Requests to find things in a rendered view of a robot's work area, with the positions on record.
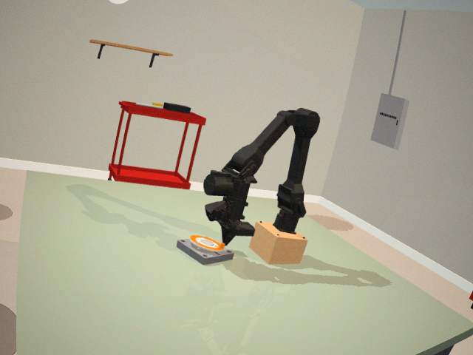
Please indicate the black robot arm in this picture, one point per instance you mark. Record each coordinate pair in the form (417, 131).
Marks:
(248, 160)

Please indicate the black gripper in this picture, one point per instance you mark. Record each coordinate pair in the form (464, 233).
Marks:
(234, 226)

